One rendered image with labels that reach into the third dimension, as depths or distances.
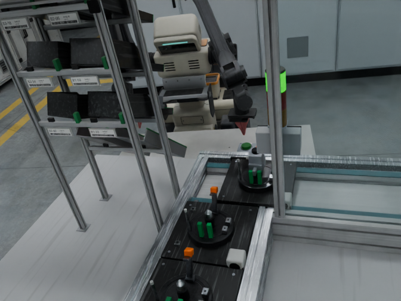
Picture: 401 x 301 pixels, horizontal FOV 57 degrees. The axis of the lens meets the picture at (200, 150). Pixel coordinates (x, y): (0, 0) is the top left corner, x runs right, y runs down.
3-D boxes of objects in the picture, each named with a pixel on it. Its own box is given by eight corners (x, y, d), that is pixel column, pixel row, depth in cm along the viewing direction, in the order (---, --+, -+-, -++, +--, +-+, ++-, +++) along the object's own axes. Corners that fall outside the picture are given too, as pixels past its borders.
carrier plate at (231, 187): (233, 162, 141) (232, 157, 140) (296, 165, 134) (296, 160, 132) (216, 204, 123) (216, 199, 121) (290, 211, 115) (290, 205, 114)
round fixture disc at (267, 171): (242, 166, 135) (241, 162, 134) (281, 168, 130) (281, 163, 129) (234, 191, 124) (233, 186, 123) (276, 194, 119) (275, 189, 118)
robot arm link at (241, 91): (241, 63, 131) (219, 73, 132) (247, 74, 121) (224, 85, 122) (253, 91, 137) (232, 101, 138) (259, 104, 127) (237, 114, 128)
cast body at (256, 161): (253, 160, 127) (251, 143, 124) (265, 161, 126) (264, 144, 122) (247, 175, 121) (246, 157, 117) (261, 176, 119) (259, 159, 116)
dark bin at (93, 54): (132, 70, 128) (132, 48, 126) (163, 71, 122) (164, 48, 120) (69, 65, 103) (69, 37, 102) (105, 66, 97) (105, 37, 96)
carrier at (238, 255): (187, 205, 125) (181, 175, 118) (258, 211, 117) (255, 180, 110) (161, 261, 106) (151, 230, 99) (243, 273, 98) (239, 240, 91)
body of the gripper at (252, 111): (254, 120, 136) (252, 102, 132) (227, 120, 139) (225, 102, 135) (257, 111, 141) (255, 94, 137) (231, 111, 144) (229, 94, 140)
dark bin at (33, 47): (95, 71, 133) (95, 51, 131) (124, 73, 127) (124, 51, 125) (27, 67, 108) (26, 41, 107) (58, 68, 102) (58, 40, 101)
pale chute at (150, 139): (156, 153, 148) (159, 142, 149) (184, 157, 142) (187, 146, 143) (112, 136, 124) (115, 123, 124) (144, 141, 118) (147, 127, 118)
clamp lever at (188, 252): (187, 273, 95) (186, 246, 93) (194, 275, 94) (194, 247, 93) (182, 281, 91) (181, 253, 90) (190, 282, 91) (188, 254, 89)
